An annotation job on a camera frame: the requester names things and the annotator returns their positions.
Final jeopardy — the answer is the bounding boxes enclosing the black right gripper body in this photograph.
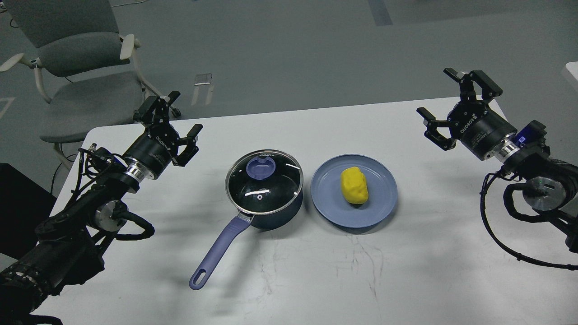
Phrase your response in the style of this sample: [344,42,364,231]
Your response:
[447,102,517,161]

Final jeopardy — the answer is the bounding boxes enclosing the black box at left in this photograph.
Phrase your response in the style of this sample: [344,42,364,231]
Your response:
[0,163,56,260]

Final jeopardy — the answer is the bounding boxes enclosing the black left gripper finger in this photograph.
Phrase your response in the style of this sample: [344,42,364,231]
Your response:
[133,91,181,129]
[172,124,204,167]

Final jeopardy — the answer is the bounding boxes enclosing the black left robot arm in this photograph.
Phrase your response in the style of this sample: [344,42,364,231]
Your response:
[1,91,202,325]

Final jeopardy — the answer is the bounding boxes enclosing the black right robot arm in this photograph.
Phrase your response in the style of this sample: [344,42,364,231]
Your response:
[417,68,578,271]

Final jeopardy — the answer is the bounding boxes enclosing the dark blue saucepan purple handle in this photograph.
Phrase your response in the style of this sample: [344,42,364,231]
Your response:
[189,149,304,290]

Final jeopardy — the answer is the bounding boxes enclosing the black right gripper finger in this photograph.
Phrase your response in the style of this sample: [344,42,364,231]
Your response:
[416,107,463,151]
[443,68,503,107]

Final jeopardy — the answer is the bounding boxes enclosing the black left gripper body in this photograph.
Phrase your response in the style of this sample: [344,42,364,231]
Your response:
[122,128,179,179]

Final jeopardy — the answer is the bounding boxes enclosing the glass pot lid purple knob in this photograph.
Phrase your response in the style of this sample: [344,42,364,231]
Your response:
[225,149,303,214]

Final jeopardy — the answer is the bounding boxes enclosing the blue plate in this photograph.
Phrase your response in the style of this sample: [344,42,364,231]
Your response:
[310,154,399,229]

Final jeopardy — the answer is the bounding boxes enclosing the yellow toy potato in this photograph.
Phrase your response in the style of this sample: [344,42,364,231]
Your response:
[340,166,369,205]

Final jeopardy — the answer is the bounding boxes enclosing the grey office chair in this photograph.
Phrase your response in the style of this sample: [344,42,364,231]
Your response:
[1,0,163,169]

